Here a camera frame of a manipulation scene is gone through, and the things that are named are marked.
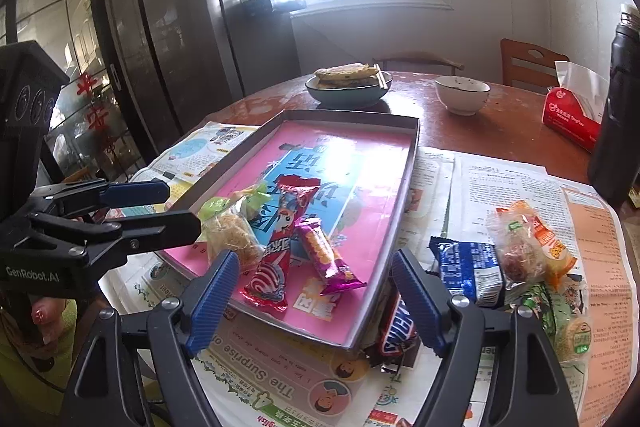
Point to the colourful newspaper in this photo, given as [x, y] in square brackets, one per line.
[200, 152]

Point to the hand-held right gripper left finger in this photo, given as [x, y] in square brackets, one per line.
[215, 302]

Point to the dark refrigerator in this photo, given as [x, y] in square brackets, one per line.
[175, 32]

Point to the orange pastry packet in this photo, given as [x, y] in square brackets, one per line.
[555, 252]

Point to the blue snack packet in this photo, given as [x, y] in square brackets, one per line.
[470, 272]

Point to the long red snack packet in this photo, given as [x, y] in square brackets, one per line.
[272, 257]

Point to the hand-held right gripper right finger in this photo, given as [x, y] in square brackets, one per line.
[417, 302]

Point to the stack of pancakes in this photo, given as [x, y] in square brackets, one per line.
[345, 74]

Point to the newspaper with large headline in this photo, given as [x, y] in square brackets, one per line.
[280, 372]

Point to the white bowl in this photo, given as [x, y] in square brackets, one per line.
[462, 97]

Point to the red tissue pack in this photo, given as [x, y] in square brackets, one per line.
[565, 117]

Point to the brown chocolate bar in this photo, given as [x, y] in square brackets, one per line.
[395, 337]

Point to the person's left hand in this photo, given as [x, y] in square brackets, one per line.
[45, 314]

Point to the clear yellow-green pastry packet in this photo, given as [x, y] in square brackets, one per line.
[232, 234]

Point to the wooden chopstick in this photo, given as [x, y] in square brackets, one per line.
[380, 79]
[383, 78]

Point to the newspaper with orange panel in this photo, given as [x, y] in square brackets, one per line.
[500, 177]

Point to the black thermos flask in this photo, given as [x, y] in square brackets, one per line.
[617, 132]

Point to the purple snack packet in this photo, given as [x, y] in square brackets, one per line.
[325, 257]

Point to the yellow green clothing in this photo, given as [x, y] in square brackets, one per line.
[15, 367]

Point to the brown wooden chair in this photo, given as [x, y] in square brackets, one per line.
[530, 62]

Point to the dark blue bowl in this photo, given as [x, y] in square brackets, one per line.
[345, 96]

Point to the green cartoon snack packet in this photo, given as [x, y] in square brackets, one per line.
[545, 302]

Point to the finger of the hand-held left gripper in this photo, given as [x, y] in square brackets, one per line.
[150, 232]
[135, 193]

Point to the pink cardboard tray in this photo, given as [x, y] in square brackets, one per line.
[350, 167]

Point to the glass door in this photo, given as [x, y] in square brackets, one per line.
[65, 57]

